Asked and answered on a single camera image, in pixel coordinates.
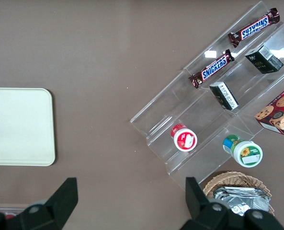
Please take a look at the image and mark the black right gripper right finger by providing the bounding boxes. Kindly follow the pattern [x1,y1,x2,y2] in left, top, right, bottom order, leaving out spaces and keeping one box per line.
[180,177,247,230]

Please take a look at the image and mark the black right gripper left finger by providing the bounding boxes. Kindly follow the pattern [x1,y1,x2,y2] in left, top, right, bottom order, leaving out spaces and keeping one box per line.
[5,177,79,230]

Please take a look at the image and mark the light wicker basket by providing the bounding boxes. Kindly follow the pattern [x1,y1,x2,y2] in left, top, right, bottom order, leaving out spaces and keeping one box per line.
[203,171,275,216]

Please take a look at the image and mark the cream plastic tray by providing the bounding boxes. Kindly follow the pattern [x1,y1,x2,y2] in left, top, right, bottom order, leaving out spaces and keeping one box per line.
[0,87,56,167]

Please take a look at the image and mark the foil wrapped packet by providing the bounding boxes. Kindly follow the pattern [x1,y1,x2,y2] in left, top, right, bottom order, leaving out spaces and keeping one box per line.
[216,186,260,195]
[212,191,272,217]

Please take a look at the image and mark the clear acrylic bottle rack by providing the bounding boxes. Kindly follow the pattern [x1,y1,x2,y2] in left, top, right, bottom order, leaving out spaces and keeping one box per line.
[0,203,25,215]

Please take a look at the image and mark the red lidded yogurt cup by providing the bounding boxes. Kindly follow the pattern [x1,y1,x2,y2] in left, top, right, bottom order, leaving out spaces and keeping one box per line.
[170,124,198,152]

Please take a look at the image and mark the green sunflower lidded cup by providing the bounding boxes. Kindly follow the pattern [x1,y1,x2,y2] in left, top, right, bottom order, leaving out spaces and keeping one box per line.
[222,134,263,168]

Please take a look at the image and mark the clear acrylic tiered shelf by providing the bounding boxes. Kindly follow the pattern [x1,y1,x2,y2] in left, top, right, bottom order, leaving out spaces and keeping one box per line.
[129,0,284,192]

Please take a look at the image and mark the small black carton box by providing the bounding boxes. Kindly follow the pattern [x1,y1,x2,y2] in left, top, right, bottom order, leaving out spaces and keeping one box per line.
[209,81,239,111]
[244,45,284,74]

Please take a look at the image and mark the red chocolate chip cookie box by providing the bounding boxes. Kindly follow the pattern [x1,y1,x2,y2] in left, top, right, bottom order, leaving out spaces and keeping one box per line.
[254,82,284,137]

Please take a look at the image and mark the Snickers chocolate bar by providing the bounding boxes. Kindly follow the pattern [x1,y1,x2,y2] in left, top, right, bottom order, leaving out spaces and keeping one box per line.
[227,7,281,48]
[188,49,235,90]

